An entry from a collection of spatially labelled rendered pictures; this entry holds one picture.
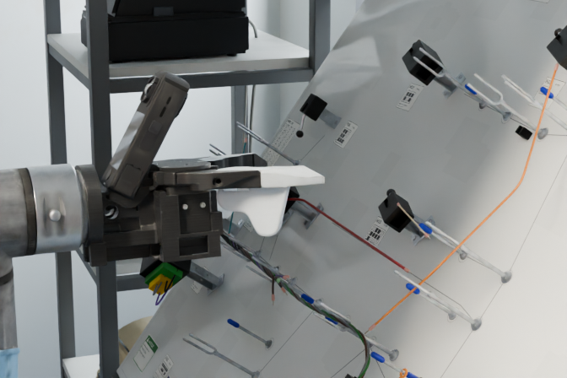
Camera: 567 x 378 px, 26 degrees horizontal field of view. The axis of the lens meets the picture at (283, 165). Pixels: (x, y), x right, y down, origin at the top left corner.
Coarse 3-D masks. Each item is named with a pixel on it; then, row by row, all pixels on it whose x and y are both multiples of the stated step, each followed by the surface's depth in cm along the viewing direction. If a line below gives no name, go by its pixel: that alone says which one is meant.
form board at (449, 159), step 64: (384, 0) 234; (448, 0) 213; (512, 0) 195; (384, 64) 219; (448, 64) 200; (512, 64) 185; (320, 128) 227; (384, 128) 206; (448, 128) 190; (512, 128) 175; (320, 192) 213; (384, 192) 195; (448, 192) 180; (320, 256) 200; (384, 256) 185; (512, 256) 159; (192, 320) 226; (256, 320) 206; (320, 320) 190; (384, 320) 175; (448, 320) 163; (512, 320) 152
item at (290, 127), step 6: (288, 120) 240; (288, 126) 239; (294, 126) 236; (282, 132) 239; (288, 132) 237; (294, 132) 234; (276, 138) 240; (282, 138) 238; (288, 138) 235; (276, 144) 238; (282, 144) 236; (270, 150) 239; (282, 150) 235; (264, 156) 240; (270, 156) 238; (276, 156) 236; (270, 162) 236
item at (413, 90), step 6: (414, 84) 206; (408, 90) 207; (414, 90) 205; (420, 90) 203; (402, 96) 207; (408, 96) 205; (414, 96) 204; (402, 102) 206; (408, 102) 204; (402, 108) 205; (408, 108) 203
